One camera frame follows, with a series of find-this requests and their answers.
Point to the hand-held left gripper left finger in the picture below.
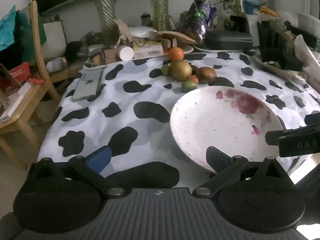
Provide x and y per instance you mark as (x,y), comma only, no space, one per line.
(100,158)

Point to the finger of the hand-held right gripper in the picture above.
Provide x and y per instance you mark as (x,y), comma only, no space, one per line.
(313,119)
(273,137)

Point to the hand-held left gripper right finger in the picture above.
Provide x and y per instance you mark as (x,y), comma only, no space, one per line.
(216,160)

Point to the white floral plate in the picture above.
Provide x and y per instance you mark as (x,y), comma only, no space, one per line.
(212,125)

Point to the small green fruit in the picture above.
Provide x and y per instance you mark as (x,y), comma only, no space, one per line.
(187,87)
(165,70)

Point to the golden round fruit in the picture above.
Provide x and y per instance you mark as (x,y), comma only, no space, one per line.
(181,70)

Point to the light grey phone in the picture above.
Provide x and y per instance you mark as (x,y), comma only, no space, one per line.
(87,85)

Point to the black slotted rack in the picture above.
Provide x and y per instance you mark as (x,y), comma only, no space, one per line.
(275,47)

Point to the cow print tablecloth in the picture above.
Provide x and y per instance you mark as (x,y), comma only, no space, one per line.
(150,92)

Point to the small orange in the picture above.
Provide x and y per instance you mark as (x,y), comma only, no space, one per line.
(193,79)

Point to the brown round fruit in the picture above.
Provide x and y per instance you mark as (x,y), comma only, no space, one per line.
(206,75)

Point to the long white box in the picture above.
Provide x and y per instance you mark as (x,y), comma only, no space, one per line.
(15,102)

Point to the small cardboard box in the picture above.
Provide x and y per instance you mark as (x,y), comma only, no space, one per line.
(110,55)

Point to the white jar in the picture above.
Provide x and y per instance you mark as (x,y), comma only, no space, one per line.
(55,65)

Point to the black zip case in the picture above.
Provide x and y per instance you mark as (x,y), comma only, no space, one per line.
(228,40)

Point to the white cylinder cup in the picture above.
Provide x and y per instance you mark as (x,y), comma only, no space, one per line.
(125,53)

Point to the black fuzzy ball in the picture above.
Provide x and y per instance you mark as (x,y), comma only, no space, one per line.
(73,50)

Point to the large orange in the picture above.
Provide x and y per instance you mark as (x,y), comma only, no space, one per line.
(176,53)

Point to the wooden chair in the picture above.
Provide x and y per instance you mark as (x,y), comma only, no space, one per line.
(37,62)

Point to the black box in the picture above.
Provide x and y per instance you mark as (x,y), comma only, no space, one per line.
(240,23)

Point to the red box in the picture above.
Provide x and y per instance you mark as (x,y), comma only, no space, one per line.
(17,73)

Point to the yellow and white box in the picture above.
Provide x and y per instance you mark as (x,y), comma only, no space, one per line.
(147,50)

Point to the brown paper envelope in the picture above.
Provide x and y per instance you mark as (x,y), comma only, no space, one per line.
(177,37)

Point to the torn brown paper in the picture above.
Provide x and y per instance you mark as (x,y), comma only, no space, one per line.
(122,30)

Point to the white plastic bag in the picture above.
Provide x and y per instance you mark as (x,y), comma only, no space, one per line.
(142,32)

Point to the purple foil bag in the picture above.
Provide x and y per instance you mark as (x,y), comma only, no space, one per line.
(197,20)

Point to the braided trunk potted plant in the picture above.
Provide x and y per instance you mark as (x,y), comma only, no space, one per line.
(158,5)
(107,7)

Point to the teal bag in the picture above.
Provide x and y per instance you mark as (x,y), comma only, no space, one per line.
(10,30)

